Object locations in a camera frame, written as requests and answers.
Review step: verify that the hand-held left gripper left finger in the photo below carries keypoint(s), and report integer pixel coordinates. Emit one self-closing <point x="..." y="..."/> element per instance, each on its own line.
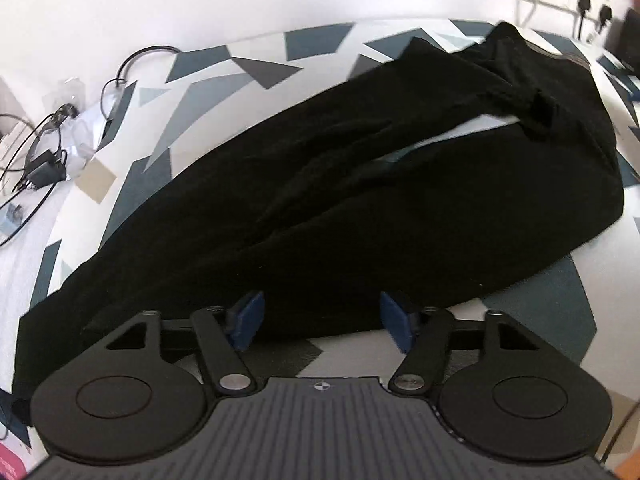
<point x="248" y="319"/>

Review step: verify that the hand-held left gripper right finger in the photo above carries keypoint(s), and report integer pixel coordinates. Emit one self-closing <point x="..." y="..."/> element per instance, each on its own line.
<point x="396" y="321"/>

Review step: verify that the black pants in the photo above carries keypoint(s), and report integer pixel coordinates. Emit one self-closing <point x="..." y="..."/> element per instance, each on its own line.
<point x="350" y="185"/>

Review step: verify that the geometric print bedsheet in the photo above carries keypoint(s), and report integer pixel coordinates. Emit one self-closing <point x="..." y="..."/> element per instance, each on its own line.
<point x="225" y="75"/>

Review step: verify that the clear plastic bag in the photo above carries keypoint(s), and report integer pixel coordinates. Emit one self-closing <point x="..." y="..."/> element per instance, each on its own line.
<point x="85" y="120"/>

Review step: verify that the pink box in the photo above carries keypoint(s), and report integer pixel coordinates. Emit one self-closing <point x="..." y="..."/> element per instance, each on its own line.
<point x="11" y="457"/>

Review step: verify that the black power plug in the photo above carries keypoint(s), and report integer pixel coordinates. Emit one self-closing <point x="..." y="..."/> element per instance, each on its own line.
<point x="584" y="5"/>
<point x="606" y="13"/>

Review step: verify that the dark object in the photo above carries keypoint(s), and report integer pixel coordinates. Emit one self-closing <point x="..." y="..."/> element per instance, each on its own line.
<point x="627" y="35"/>

